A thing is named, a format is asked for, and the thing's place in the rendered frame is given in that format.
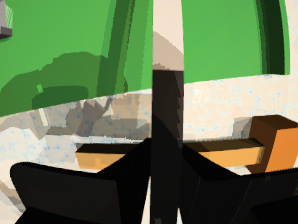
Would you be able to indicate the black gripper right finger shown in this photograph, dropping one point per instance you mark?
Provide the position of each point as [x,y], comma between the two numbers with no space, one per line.
[211,194]

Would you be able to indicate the green flat mat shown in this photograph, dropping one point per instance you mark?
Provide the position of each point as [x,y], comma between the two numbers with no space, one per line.
[68,50]

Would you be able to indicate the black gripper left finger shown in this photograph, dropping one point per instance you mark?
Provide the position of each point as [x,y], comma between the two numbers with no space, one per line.
[115,195]

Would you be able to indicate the orange mallet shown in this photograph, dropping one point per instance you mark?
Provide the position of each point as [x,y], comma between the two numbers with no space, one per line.
[272,145]

